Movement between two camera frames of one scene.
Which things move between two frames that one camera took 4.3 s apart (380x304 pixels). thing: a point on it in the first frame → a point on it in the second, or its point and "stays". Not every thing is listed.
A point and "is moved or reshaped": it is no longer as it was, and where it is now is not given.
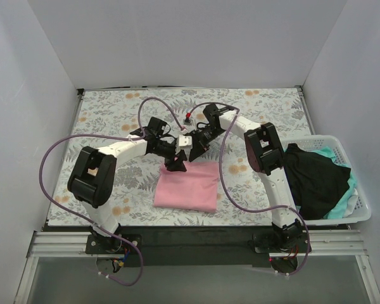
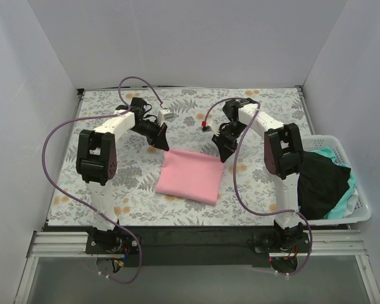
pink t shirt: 194,189 is moved or reshaped
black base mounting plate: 196,246 stays
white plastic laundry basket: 363,209 stays
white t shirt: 351,203 stays
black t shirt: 318,183 stays
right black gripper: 199,145 → 225,141
